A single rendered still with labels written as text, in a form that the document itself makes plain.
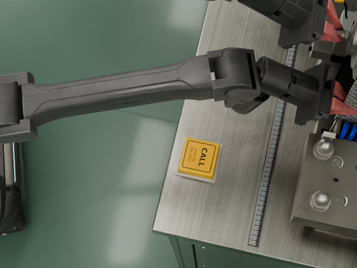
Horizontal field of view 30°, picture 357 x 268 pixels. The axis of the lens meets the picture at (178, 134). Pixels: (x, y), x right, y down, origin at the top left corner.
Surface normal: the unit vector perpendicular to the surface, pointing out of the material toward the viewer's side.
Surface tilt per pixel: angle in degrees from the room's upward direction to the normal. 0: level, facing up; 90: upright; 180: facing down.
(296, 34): 49
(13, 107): 39
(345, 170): 0
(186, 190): 0
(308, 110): 64
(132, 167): 0
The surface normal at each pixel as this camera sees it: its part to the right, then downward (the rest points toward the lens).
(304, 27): -0.78, -0.28
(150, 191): -0.04, -0.31
